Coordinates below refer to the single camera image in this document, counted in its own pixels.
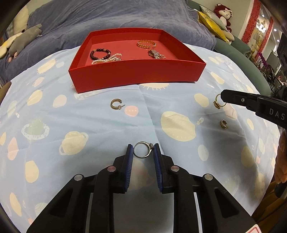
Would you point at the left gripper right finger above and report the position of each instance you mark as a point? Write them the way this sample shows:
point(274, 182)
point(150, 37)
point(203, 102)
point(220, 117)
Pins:
point(201, 204)

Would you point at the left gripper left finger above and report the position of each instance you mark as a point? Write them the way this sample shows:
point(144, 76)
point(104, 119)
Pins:
point(85, 204)

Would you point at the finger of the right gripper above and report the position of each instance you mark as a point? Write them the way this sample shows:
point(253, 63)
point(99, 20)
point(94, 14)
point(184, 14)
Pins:
point(270, 109)

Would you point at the gold hoop earring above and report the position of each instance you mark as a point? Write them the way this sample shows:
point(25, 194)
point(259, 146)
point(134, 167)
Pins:
point(116, 104)
point(223, 124)

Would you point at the gold cuff bangle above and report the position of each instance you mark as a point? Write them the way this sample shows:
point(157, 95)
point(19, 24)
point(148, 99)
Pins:
point(146, 44)

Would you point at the blue planet print tablecloth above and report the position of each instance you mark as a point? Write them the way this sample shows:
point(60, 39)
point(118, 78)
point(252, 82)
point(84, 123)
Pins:
point(49, 133)

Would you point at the red monkey plush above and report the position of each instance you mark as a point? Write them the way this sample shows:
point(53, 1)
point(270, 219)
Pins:
point(224, 13)

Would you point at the gold yellow cushion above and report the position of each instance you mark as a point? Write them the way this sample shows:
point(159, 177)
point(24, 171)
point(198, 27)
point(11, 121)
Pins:
point(215, 26)

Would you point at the brown phone case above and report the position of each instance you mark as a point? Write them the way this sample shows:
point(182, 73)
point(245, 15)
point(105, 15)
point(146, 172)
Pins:
point(4, 90)

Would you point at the red cardboard box tray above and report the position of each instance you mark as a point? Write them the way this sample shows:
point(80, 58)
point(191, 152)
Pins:
point(169, 61)

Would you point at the flower shaped cream pillow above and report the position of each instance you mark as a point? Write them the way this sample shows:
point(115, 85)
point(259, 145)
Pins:
point(7, 44)

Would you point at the grey seal plush toy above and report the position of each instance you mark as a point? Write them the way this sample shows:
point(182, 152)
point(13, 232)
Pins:
point(23, 40)

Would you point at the blue grey bed blanket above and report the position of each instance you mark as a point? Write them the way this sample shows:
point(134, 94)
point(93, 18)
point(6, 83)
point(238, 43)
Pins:
point(66, 24)

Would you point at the white alpaca plush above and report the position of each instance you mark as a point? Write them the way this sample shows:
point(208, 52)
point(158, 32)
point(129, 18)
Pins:
point(20, 21)

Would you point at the green sofa bed frame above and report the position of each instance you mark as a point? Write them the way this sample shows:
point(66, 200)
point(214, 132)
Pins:
point(237, 52)

